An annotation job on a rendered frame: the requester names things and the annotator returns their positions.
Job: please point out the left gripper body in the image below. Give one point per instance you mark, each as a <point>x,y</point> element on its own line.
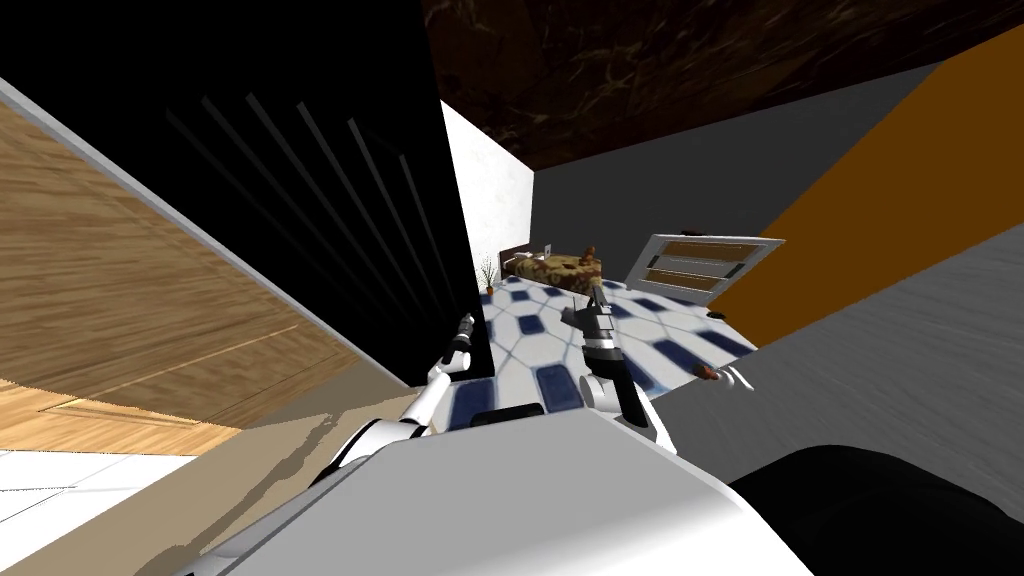
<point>462,336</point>

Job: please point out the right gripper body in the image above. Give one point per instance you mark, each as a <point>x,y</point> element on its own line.
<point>594,324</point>

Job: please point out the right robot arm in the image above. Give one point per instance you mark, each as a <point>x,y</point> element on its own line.
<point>880,520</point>

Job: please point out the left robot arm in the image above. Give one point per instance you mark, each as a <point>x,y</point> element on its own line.
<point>416,408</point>

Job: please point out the bed with camouflage cover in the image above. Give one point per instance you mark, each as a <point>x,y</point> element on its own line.
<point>560,270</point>

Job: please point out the small potted plant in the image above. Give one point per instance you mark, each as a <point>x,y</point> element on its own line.
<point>488,276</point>

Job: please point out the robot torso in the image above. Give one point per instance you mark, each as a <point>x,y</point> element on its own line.
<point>512,496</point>

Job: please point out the black slatted door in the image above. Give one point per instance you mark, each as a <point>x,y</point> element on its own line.
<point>264,184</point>

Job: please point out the light wooden door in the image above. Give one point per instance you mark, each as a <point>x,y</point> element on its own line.
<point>120,304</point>

